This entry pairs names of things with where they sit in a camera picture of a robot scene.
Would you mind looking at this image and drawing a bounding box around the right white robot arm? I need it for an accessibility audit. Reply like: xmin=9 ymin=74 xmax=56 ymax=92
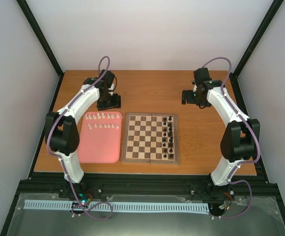
xmin=181 ymin=67 xmax=260 ymax=186

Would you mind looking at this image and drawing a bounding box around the pink plastic tray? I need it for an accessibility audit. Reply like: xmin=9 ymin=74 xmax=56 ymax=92
xmin=77 ymin=112 xmax=122 ymax=164

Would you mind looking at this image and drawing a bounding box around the light blue cable duct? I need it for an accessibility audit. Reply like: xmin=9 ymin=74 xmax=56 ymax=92
xmin=23 ymin=200 xmax=209 ymax=214

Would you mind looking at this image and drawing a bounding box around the black aluminium frame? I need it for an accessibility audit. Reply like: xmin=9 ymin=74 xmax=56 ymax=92
xmin=1 ymin=0 xmax=285 ymax=236

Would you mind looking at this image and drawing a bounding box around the wooden chess board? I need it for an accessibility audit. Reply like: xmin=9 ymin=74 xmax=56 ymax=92
xmin=121 ymin=113 xmax=180 ymax=165

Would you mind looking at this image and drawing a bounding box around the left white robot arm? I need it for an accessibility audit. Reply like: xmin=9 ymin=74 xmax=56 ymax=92
xmin=44 ymin=69 xmax=121 ymax=198

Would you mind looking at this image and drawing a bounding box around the white chess pieces row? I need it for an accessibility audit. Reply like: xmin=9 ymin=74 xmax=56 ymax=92
xmin=84 ymin=113 xmax=117 ymax=130

